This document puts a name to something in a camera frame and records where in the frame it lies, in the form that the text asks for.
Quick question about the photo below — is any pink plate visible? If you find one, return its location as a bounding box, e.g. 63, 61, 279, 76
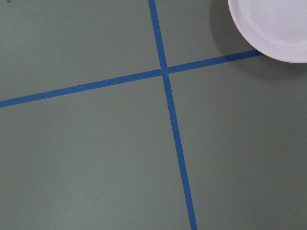
228, 0, 307, 64

